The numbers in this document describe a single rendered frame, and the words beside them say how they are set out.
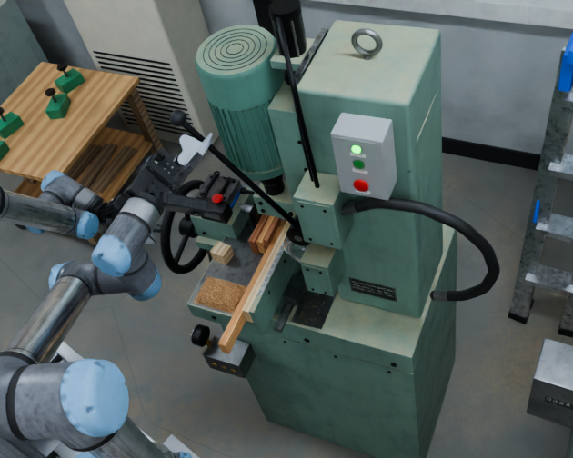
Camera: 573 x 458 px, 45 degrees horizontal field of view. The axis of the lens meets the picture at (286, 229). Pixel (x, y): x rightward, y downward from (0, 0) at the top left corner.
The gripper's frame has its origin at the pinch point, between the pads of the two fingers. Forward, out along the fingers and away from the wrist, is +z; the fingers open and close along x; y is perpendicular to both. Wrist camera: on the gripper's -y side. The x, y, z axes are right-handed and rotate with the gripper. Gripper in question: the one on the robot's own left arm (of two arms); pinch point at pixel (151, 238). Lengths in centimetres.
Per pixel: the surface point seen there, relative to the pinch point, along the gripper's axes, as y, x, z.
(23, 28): 102, -116, -135
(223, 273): -17.2, 6.6, 23.8
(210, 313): -16.6, 18.0, 26.6
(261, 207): -32.8, -7.1, 23.7
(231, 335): -25.5, 24.3, 34.1
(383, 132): -91, 5, 38
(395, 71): -94, -6, 34
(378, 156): -87, 7, 39
